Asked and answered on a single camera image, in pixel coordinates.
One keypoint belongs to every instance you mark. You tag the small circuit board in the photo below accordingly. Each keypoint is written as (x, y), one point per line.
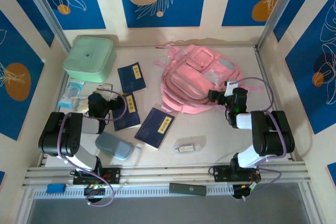
(246, 190)
(94, 191)

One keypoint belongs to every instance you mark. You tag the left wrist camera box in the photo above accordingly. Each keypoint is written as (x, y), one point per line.
(119, 102)

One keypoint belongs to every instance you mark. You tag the pink student backpack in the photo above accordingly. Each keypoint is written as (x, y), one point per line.
(183, 77)

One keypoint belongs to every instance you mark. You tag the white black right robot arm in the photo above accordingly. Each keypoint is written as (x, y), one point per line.
(273, 134)

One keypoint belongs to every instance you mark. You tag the small clear wrapped packet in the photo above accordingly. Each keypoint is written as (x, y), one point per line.
(81, 106)

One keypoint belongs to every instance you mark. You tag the dark green flat bar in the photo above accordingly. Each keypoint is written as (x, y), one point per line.
(187, 189)

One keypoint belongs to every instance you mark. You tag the grey blue pencil case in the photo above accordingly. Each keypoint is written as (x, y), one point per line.
(115, 145)

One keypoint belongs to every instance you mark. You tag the blue foam block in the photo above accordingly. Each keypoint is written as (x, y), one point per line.
(56, 188)

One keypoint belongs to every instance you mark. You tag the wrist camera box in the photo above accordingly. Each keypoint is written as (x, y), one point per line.
(215, 96)
(119, 102)

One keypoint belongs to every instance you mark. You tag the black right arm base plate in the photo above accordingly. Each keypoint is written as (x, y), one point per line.
(221, 172)

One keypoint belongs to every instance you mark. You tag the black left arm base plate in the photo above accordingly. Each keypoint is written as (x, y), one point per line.
(113, 175)

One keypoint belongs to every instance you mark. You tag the dark blue notebook yellow label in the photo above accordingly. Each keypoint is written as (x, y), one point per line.
(153, 129)
(130, 116)
(131, 78)

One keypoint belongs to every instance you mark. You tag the aluminium frame post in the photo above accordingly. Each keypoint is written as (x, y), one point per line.
(44, 9)
(275, 11)

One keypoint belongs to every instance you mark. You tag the blue tissue pack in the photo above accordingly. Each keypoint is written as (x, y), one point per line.
(71, 93)

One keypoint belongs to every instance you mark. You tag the mint green lunch bag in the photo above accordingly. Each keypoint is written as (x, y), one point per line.
(88, 58)

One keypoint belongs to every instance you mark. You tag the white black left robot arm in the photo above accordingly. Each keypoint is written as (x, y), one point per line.
(60, 134)

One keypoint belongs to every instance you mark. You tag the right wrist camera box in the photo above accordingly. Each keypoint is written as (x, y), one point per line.
(215, 96)

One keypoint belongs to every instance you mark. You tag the long aluminium base rail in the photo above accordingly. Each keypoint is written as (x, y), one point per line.
(162, 174)

